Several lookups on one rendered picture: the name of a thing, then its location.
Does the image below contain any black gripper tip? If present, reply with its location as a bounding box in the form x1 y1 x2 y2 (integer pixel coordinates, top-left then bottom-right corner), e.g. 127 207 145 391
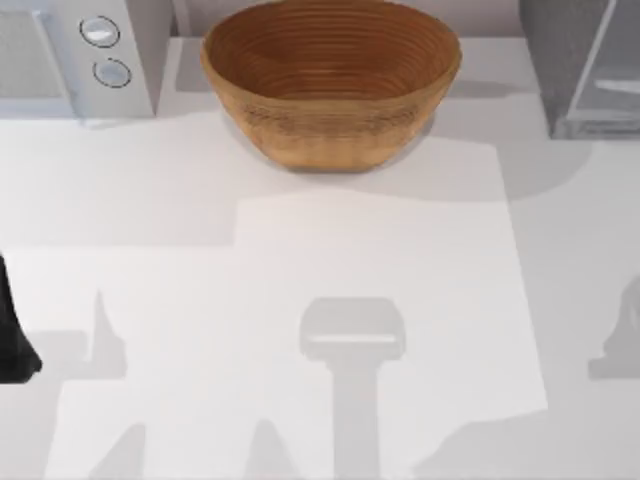
0 254 43 386

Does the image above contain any pale microwave oven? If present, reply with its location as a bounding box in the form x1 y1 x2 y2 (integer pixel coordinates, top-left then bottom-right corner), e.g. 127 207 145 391
0 0 176 120

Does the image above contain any brown woven basket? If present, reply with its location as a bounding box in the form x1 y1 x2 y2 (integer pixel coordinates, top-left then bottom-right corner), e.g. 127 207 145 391
200 0 463 175

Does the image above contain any round microwave knob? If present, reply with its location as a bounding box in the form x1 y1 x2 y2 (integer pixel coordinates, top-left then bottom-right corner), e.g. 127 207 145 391
78 14 122 50
91 56 133 89

